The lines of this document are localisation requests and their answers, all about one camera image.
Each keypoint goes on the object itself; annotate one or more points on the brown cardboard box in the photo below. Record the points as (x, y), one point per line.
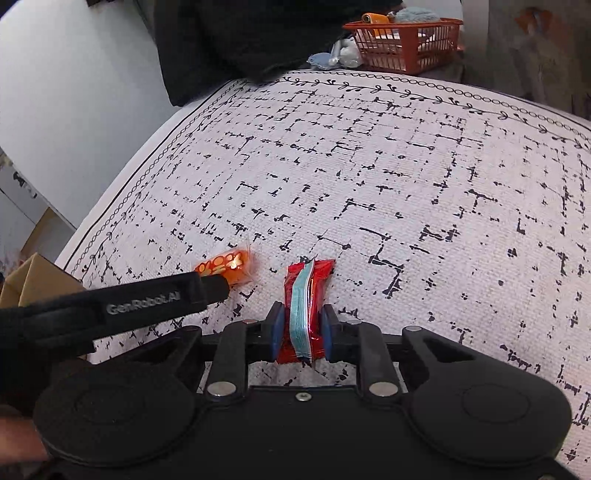
(37, 280)

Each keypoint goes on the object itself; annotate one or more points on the black coat pile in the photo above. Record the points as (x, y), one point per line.
(201, 44)

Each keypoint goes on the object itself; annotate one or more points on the patterned white bed cover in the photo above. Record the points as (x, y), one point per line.
(449, 207)

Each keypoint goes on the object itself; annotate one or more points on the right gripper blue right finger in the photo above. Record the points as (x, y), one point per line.
(330, 333)

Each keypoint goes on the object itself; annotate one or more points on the red snack packet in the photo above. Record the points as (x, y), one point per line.
(304, 294)

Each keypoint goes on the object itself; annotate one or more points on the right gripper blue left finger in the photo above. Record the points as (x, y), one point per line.
(273, 330)

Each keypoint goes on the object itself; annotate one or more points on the left hand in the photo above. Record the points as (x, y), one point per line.
(19, 440)

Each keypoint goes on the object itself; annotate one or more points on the orange snack packet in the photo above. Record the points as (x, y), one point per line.
(233, 265)

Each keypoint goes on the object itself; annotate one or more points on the orange plastic basket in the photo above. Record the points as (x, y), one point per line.
(409, 48)

